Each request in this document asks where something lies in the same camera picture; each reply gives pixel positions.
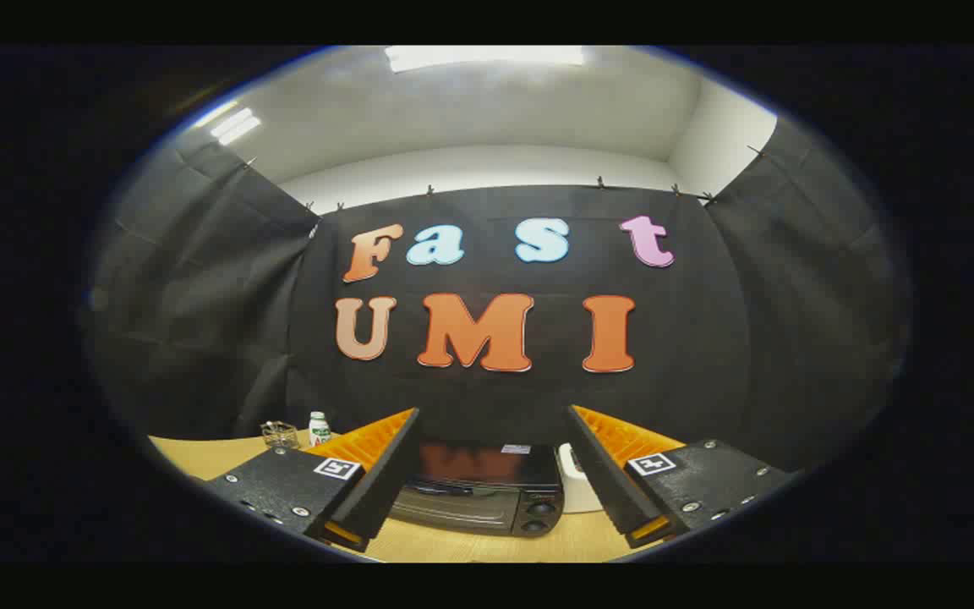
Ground black backdrop cloth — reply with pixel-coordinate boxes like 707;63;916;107
85;114;911;475

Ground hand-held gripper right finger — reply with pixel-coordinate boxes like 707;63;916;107
566;404;796;549

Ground small ceiling light panel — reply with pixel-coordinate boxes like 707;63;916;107
195;101;262;146

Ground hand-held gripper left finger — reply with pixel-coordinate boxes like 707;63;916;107
200;408;422;553

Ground white bread toaster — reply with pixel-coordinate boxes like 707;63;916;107
556;442;605;514

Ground long ceiling light panel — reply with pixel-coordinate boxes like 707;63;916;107
384;46;586;74

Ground black toaster oven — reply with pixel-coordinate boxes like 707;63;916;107
390;440;566;539

